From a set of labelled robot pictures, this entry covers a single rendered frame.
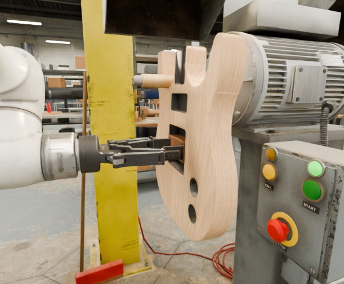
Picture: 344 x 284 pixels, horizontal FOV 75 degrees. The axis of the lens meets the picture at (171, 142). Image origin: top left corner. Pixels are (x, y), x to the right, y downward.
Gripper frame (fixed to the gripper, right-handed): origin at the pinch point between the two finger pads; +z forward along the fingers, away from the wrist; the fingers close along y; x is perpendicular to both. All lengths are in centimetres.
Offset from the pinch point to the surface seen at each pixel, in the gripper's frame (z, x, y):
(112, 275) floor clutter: -9, -108, -82
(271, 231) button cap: 11.8, -11.5, 19.1
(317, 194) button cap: 13.9, -1.8, 24.6
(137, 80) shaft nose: -7.0, 14.9, -7.5
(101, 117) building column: -11, -5, -95
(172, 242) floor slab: 42, -113, -107
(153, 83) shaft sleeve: -3.0, 14.3, -7.2
